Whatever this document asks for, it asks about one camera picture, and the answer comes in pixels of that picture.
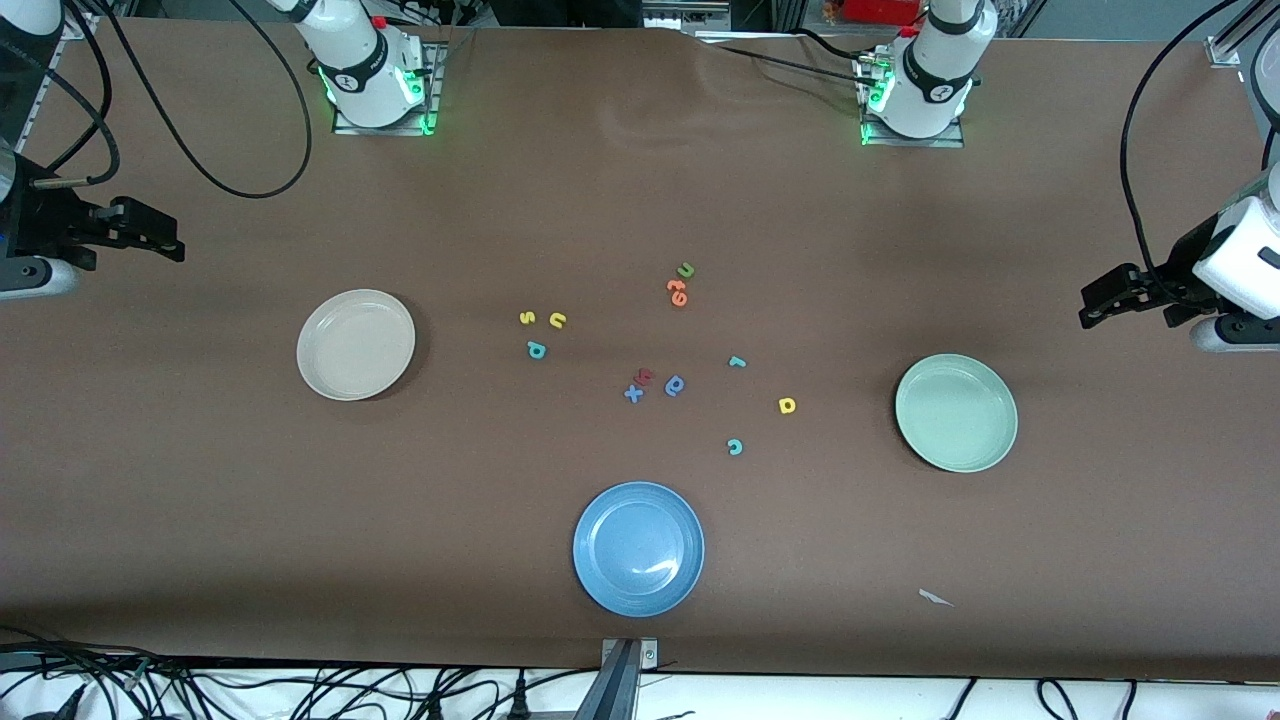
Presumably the green plate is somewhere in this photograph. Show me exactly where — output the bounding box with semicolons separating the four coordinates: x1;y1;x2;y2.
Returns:
894;353;1019;473

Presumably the beige plate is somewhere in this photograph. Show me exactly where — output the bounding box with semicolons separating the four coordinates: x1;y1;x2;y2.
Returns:
296;289;417;402

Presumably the red box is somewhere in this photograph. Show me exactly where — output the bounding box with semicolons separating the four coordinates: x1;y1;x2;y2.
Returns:
843;0;923;27

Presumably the blue plate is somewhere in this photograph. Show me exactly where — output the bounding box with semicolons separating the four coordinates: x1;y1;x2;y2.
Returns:
572;481;706;618

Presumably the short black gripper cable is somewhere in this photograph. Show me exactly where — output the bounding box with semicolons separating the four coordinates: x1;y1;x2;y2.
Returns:
30;0;123;191

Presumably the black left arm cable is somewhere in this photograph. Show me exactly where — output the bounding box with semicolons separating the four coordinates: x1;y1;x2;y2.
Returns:
1119;0;1246;293

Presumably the long black arm cable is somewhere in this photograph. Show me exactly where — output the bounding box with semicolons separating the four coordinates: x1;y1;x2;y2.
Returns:
95;0;313;199

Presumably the aluminium frame rail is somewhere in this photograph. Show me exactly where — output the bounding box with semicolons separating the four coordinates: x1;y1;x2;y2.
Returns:
1205;0;1280;67

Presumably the looped black floor cable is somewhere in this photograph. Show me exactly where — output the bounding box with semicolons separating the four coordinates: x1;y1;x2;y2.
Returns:
1035;678;1079;720

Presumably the black cable on table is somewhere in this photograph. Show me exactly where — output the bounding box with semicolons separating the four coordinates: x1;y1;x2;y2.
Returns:
700;42;881;81

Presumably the metal table clamp bracket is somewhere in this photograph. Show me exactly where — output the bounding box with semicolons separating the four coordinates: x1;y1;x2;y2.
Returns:
575;638;659;720

